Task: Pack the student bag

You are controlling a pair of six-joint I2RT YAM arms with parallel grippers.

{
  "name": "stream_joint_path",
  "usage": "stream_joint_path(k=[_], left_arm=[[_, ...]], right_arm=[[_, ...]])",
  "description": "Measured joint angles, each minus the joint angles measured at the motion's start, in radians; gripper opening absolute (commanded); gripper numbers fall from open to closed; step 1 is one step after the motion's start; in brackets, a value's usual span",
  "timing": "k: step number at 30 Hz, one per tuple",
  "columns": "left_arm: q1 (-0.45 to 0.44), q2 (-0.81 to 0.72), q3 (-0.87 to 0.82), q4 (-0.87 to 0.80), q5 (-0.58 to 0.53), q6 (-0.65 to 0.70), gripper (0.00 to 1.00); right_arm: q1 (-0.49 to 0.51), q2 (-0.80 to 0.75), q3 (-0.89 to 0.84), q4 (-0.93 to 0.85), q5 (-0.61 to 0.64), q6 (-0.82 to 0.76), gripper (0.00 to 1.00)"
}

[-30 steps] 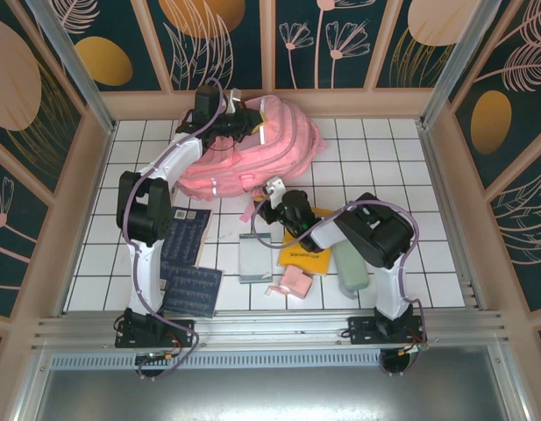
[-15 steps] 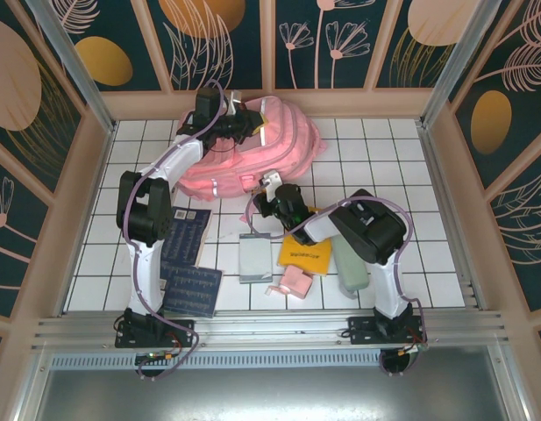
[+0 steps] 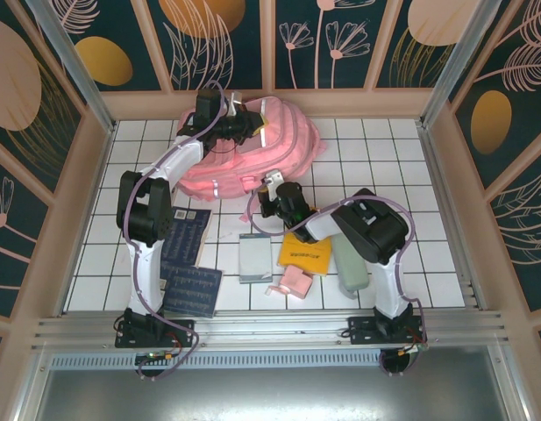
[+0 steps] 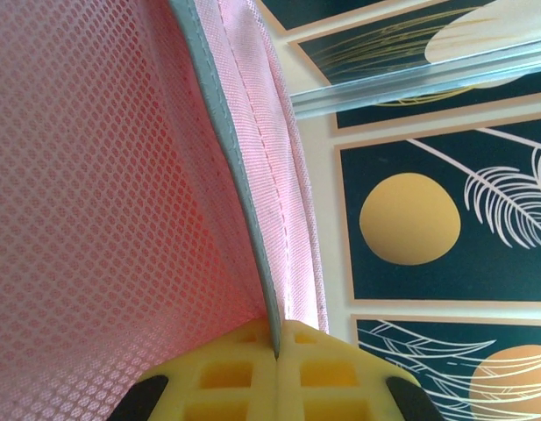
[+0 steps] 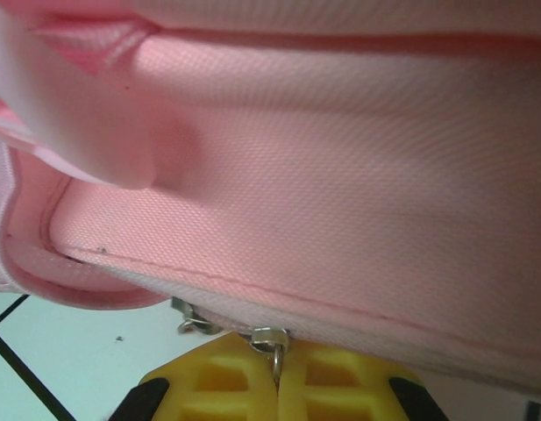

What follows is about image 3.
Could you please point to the aluminium side rail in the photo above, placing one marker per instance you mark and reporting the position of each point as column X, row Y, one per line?
column 454, row 219

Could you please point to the small controller board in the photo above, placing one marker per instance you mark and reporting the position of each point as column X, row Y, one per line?
column 412, row 350
column 156, row 357

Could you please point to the grey metal sheet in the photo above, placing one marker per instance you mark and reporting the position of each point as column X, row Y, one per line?
column 274, row 394

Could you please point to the pink tape dispenser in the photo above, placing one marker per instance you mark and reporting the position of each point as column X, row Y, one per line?
column 296, row 283

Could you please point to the yellow book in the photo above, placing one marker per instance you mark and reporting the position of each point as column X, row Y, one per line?
column 303, row 259

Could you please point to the aluminium frame rail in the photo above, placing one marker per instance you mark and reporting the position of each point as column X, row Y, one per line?
column 274, row 326

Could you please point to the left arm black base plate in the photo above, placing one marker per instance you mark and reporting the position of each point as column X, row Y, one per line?
column 182, row 333

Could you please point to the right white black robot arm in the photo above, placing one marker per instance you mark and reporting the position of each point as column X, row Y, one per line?
column 390, row 285

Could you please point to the grey white notebook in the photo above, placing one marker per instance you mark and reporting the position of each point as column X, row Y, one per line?
column 254, row 259

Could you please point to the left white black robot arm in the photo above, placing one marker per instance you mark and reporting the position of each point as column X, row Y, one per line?
column 145, row 280

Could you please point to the dark blue book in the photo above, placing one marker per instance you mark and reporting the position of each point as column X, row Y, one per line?
column 187, row 237
column 195, row 289

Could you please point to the aluminium corner post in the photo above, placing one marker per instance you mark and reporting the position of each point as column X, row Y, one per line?
column 73, row 66
column 458, row 57

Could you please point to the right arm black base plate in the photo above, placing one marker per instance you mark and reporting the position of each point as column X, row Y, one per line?
column 362, row 333

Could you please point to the pink backpack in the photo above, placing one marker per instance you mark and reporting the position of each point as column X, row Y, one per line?
column 274, row 144

